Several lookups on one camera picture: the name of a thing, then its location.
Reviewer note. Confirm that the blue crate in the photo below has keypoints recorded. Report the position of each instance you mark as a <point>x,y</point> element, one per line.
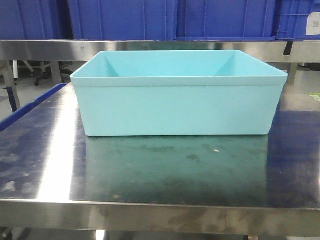
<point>290,19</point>
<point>124,20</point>
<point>225,20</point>
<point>31,19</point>

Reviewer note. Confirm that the blue crate far right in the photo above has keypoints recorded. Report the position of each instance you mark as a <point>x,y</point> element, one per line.
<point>290,19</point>

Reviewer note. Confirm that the blue crate centre left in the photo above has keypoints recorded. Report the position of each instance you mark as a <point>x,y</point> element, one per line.
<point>124,20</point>

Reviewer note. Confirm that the light blue plastic bin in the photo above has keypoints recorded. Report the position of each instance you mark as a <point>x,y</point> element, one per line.
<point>177,93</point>

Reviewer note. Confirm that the white label on crate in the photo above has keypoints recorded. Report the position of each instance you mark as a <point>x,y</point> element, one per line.
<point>313,24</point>

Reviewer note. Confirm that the stainless steel shelf rail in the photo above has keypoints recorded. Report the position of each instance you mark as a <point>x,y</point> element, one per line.
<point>84,50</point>

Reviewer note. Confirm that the blue crate far left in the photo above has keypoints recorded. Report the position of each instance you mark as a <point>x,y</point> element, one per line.
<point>31,19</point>

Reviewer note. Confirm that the black tape strip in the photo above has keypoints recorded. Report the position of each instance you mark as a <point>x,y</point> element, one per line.
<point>288,48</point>

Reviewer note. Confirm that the office chair base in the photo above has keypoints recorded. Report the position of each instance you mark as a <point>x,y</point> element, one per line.
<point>57,70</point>

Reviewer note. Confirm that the blue crate centre right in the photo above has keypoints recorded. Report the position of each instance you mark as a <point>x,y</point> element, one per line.
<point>225,20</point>

